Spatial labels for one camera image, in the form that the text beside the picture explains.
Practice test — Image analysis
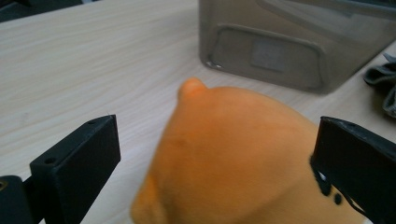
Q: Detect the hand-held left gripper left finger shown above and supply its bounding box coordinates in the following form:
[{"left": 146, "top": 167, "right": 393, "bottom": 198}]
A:
[{"left": 0, "top": 114, "right": 121, "bottom": 224}]

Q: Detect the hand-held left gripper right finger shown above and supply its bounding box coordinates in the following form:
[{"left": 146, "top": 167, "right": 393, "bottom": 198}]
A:
[{"left": 309, "top": 116, "right": 396, "bottom": 224}]

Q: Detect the grey fluffy cloth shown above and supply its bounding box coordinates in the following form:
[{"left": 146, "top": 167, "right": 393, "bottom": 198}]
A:
[{"left": 362, "top": 52, "right": 396, "bottom": 119}]

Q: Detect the orange plush toy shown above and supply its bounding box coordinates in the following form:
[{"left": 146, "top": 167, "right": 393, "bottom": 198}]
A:
[{"left": 130, "top": 77, "right": 368, "bottom": 224}]

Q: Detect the grey plastic storage box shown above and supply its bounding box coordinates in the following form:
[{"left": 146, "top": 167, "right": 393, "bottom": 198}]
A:
[{"left": 198, "top": 0, "right": 396, "bottom": 95}]

